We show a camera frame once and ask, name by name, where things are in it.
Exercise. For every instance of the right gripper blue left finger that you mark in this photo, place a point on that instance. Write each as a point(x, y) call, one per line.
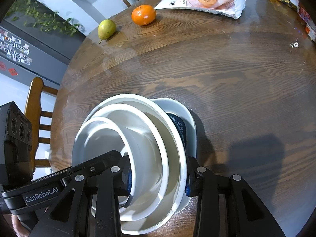
point(126, 175)

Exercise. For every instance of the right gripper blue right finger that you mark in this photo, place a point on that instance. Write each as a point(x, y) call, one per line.
point(192, 181)

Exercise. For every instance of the medium white bowl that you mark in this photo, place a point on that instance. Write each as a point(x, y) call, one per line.
point(155, 169)

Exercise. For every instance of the small white bowl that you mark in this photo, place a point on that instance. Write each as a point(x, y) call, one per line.
point(100, 135)

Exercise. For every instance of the large white plate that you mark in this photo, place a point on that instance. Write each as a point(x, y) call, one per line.
point(151, 222)

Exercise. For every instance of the blue patterned dish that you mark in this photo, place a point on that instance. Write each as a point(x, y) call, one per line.
point(181, 128)

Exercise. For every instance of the white rectangular tray dish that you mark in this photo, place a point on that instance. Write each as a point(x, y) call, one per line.
point(187, 118)

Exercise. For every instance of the wooden chair at left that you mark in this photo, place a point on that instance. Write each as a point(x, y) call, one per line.
point(34, 113)

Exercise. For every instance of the green pear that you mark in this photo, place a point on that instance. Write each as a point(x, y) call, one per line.
point(106, 29)

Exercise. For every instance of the dark grey refrigerator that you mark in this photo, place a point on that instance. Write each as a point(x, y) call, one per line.
point(27, 53)

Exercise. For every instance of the orange tangerine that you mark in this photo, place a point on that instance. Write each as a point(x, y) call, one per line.
point(143, 15)

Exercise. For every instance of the green trailing plant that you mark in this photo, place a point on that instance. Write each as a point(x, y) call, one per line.
point(33, 14)

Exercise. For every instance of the white snack bag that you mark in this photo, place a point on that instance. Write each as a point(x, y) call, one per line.
point(229, 8)

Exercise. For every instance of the red label jar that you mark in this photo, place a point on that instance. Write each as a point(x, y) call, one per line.
point(310, 30)

